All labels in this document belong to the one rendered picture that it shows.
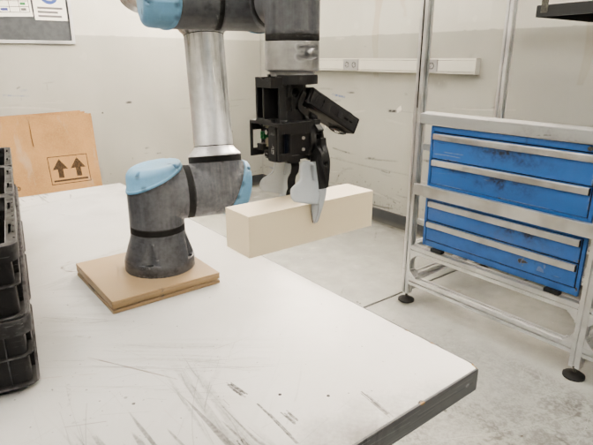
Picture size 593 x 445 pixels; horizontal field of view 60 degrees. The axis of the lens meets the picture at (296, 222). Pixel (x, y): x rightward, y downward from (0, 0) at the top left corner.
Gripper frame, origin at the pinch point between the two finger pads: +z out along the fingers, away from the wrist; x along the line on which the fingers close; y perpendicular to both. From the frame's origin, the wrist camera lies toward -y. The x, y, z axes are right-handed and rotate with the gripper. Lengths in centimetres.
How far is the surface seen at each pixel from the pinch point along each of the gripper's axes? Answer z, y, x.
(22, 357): 18.6, 39.0, -15.5
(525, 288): 65, -139, -31
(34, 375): 23.1, 37.7, -17.1
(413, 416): 25.9, -2.6, 21.6
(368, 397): 24.6, 0.6, 16.0
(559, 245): 45, -141, -22
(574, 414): 95, -118, 2
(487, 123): 2, -139, -56
